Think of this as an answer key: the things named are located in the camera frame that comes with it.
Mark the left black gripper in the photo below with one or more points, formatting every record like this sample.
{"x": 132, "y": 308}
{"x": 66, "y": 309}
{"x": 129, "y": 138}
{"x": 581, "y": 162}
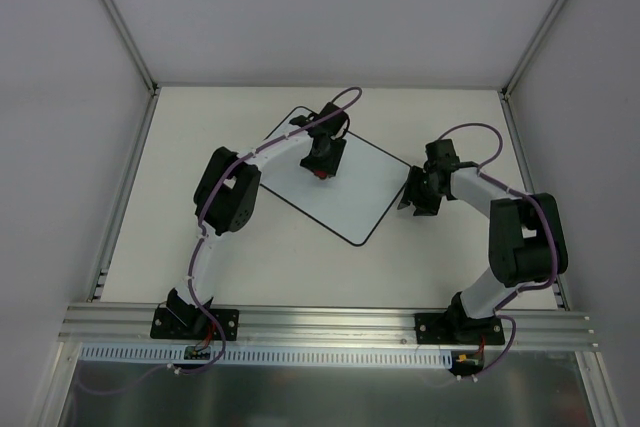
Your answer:
{"x": 323, "y": 162}

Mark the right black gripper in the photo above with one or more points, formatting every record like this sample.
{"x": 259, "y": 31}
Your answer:
{"x": 417, "y": 195}

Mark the white whiteboard black frame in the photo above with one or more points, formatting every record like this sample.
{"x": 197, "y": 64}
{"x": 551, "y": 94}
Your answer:
{"x": 353, "y": 202}

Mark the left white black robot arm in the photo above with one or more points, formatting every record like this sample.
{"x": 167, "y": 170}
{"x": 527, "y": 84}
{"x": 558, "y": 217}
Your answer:
{"x": 227, "y": 194}

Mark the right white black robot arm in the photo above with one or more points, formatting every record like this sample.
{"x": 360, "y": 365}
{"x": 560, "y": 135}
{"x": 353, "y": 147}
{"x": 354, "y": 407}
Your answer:
{"x": 526, "y": 250}

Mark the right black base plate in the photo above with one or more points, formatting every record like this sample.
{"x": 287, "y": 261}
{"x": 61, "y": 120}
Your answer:
{"x": 439, "y": 328}

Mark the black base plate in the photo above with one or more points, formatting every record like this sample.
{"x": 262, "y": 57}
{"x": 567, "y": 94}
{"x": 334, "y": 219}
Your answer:
{"x": 192, "y": 324}
{"x": 439, "y": 328}

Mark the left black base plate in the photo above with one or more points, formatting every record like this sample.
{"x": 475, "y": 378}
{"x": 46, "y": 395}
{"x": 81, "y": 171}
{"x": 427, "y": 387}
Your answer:
{"x": 192, "y": 324}

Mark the white slotted cable duct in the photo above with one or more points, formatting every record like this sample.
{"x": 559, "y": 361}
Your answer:
{"x": 267, "y": 356}

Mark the right aluminium frame post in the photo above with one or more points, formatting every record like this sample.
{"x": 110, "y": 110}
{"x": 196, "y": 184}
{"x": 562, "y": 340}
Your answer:
{"x": 542, "y": 30}

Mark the aluminium frame post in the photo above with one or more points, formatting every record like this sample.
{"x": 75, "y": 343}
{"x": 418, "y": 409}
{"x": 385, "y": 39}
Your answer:
{"x": 123, "y": 32}
{"x": 542, "y": 30}

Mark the aluminium mounting rail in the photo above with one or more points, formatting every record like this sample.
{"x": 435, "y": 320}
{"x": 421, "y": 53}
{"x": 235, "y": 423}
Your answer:
{"x": 543, "y": 330}

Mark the left aluminium frame post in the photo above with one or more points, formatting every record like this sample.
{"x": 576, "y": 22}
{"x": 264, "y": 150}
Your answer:
{"x": 123, "y": 32}

